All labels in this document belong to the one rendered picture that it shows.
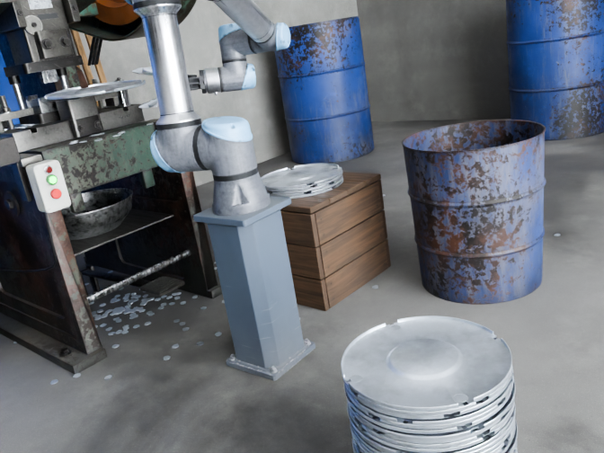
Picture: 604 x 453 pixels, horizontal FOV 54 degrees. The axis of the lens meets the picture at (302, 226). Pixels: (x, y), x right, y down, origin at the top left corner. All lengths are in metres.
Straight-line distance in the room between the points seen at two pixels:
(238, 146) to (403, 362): 0.68
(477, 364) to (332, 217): 0.93
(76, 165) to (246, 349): 0.76
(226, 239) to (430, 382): 0.70
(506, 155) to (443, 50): 3.17
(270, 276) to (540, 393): 0.70
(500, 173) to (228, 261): 0.78
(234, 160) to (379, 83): 3.80
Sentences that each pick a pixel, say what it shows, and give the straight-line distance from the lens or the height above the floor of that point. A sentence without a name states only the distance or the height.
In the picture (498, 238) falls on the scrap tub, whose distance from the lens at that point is 1.79.
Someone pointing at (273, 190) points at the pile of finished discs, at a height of 0.38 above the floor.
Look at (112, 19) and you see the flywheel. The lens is 2.37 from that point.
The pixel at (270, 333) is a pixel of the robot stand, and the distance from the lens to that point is 1.58.
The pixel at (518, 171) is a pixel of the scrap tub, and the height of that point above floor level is 0.40.
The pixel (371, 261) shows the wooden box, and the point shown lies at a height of 0.07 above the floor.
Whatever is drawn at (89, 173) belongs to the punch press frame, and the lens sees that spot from 1.93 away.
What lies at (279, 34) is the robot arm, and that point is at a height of 0.85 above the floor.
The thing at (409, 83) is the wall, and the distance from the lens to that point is 5.03.
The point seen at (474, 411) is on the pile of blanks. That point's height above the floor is 0.26.
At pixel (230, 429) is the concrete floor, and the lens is 1.49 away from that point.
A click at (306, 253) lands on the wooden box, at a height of 0.20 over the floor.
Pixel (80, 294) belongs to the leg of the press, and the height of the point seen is 0.22.
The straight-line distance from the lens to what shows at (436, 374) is 1.03.
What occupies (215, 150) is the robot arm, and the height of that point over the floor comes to 0.61.
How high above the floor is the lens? 0.86
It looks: 18 degrees down
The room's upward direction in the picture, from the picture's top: 9 degrees counter-clockwise
